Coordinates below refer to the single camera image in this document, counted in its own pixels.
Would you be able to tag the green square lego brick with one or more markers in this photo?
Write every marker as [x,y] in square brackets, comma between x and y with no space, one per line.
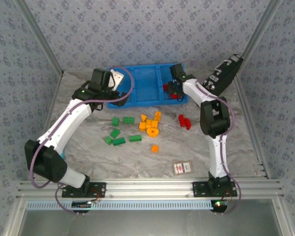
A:
[115,121]

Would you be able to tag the green long lego brick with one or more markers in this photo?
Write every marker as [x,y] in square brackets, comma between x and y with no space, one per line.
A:
[128,120]
[119,141]
[135,138]

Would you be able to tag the orange wedge lego piece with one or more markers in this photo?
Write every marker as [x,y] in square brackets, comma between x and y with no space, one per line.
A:
[143,117]

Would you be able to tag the green sloped lego brick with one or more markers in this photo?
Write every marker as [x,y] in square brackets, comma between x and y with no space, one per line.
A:
[115,133]

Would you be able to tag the orange tall lego brick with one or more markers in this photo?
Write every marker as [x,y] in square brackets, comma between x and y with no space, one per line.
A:
[157,115]

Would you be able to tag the orange lego cube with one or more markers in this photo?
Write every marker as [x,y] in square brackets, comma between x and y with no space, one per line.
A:
[155,148]
[155,123]
[142,126]
[148,123]

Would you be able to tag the small green lego brick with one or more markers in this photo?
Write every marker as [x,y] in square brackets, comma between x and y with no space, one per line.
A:
[108,140]

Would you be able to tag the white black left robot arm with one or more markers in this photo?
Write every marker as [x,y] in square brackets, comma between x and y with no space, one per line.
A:
[64,123]

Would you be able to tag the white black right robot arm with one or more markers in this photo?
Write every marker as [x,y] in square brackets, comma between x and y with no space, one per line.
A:
[217,157]

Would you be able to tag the blue three-compartment bin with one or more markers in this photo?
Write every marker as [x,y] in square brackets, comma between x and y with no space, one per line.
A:
[147,86]

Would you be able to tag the black hard case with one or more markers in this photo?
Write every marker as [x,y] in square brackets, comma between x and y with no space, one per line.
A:
[223,78]

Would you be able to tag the playing card pack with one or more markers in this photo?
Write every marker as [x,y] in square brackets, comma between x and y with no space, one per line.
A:
[183,168]

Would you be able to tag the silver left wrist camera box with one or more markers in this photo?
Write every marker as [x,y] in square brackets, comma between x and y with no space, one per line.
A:
[116,78]

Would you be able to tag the aluminium corner post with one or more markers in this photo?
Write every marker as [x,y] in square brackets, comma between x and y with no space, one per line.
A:
[40,34]
[263,24]

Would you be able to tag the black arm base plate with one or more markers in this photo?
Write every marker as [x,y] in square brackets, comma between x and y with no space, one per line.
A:
[199,189]
[98,189]

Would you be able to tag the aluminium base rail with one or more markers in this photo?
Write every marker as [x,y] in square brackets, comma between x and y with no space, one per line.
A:
[150,189]

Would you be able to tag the aluminium table side rail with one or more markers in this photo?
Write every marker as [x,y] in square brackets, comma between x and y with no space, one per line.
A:
[258,147]

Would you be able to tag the aluminium lower frame leg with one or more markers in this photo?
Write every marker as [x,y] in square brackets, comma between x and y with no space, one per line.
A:
[284,218]
[13,218]

